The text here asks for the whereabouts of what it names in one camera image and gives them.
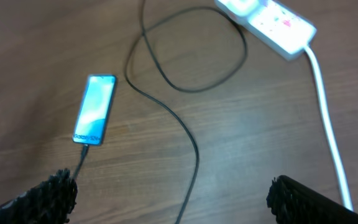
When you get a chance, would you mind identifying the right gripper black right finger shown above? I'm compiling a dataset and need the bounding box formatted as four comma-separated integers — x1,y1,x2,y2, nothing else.
266,175,358,224

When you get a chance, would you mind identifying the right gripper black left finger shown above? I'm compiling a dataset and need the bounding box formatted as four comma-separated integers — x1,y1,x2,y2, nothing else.
0,169,78,224

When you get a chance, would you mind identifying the black USB-C charging cable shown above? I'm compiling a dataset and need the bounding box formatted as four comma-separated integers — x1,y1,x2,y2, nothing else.
71,0,249,224

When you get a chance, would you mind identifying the Galaxy S24+ smartphone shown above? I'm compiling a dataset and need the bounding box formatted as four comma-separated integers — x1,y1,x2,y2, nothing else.
72,74,117,146

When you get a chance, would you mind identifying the white charger plug adapter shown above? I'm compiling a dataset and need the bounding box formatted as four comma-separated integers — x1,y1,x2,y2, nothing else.
226,0,260,16

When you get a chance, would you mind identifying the white power strip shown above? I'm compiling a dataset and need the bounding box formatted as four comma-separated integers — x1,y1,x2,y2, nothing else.
215,0,316,60

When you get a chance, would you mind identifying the white power strip cord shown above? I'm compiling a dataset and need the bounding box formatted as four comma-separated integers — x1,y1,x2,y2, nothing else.
303,45,354,212

